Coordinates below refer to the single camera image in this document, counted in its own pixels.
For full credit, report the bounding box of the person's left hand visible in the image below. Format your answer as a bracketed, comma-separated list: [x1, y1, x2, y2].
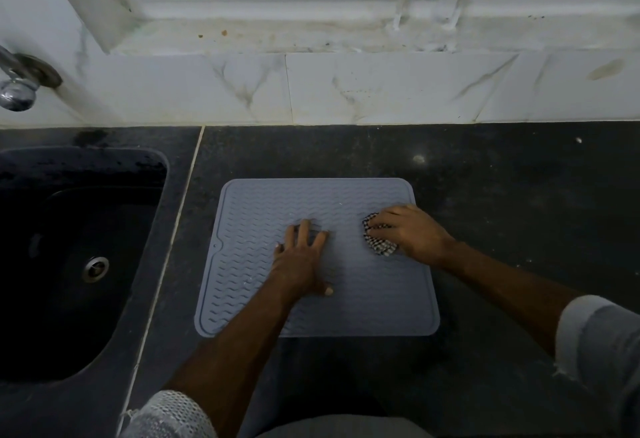
[272, 219, 335, 299]

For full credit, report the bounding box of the person's right hand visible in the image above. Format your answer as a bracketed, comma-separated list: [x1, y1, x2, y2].
[367, 204, 459, 269]

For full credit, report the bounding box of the black white checked cloth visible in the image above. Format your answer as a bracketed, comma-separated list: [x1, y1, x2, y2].
[361, 212, 400, 257]

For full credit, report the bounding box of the grey ribbed silicone mat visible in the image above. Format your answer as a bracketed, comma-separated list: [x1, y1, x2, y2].
[193, 177, 441, 339]

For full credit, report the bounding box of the person's right forearm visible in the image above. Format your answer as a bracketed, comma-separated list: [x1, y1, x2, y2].
[443, 241, 585, 357]

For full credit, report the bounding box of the person's left forearm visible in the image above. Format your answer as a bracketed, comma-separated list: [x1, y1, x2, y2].
[163, 277, 299, 438]

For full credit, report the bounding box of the grey shirt body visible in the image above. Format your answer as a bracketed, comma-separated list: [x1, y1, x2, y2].
[256, 415, 435, 438]

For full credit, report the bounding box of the white mesh left sleeve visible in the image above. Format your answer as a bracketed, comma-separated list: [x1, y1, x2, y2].
[119, 390, 219, 438]

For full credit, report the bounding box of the round metal sink drain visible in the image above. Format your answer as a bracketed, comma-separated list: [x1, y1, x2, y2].
[81, 256, 111, 284]

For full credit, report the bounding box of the grey shirt right sleeve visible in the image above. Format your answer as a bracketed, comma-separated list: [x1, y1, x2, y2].
[552, 295, 640, 438]

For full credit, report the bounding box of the stained marble window sill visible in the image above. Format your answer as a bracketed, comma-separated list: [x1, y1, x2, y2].
[112, 16, 640, 57]

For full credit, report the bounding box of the black kitchen sink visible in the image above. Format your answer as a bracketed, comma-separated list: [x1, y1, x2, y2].
[0, 146, 169, 385]

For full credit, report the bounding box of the chrome wall faucet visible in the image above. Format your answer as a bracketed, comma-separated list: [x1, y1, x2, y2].
[0, 45, 63, 113]

